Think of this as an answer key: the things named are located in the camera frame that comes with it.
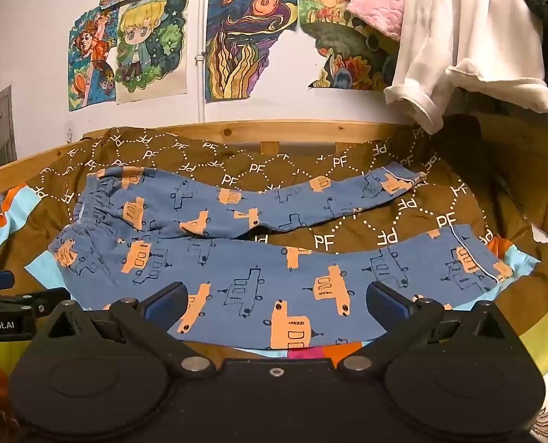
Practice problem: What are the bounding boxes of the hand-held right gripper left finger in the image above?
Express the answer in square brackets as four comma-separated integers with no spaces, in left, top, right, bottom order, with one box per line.
[47,282,217,377]

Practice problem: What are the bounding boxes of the blond figure wall poster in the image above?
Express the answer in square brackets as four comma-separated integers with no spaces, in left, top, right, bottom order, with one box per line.
[114,0,189,104]

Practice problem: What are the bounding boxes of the swirl pattern wall poster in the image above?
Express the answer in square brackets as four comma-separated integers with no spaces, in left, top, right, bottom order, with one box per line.
[204,0,300,103]

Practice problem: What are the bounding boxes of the wooden bed frame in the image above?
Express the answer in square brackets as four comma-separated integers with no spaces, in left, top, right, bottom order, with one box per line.
[0,111,548,185]

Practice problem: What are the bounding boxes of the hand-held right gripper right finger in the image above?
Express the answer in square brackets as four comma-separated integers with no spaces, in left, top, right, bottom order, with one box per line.
[337,281,515,376]

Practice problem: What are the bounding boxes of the white wall pipe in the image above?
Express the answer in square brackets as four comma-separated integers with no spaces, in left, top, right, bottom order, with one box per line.
[195,0,208,123]

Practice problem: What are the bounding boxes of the landscape wall poster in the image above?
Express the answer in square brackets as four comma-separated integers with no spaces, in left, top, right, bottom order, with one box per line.
[297,0,401,93]

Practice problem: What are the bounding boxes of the blue printed pants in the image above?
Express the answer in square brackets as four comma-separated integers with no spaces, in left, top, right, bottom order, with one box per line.
[48,164,515,350]

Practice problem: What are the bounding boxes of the brown printed blanket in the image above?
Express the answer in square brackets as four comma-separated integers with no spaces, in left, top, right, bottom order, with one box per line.
[0,124,540,356]

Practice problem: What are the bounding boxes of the white garment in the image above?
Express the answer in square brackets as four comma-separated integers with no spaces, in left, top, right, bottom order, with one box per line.
[383,0,548,134]

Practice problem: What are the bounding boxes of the pink quilted cloth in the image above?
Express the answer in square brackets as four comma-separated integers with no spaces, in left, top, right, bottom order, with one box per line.
[346,0,422,40]

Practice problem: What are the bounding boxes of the orange-haired figure wall poster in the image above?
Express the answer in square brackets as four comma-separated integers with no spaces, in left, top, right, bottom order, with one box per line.
[68,7,118,112]

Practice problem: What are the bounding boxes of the colourful patchwork sheet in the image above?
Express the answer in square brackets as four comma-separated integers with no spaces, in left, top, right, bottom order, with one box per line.
[0,183,548,379]

